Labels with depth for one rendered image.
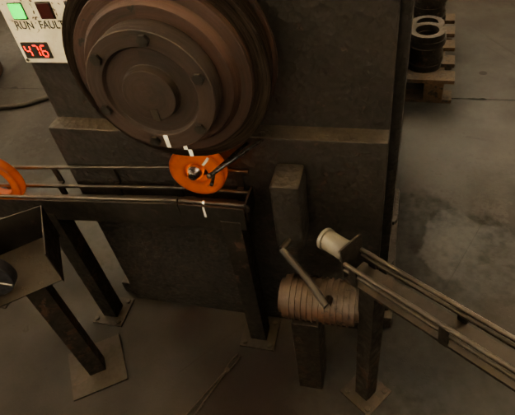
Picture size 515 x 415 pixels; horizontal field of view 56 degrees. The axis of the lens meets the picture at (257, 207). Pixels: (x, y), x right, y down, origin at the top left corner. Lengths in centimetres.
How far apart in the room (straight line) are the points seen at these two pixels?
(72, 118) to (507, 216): 176
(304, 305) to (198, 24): 76
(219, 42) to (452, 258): 144
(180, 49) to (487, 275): 153
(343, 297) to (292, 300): 13
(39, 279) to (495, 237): 172
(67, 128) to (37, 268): 41
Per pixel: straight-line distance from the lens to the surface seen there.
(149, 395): 189
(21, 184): 171
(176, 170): 131
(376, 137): 125
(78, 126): 151
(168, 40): 97
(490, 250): 220
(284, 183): 123
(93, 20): 109
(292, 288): 135
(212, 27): 100
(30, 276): 154
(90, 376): 200
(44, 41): 142
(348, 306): 133
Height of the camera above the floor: 163
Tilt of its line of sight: 45 degrees down
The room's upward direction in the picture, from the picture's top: 10 degrees counter-clockwise
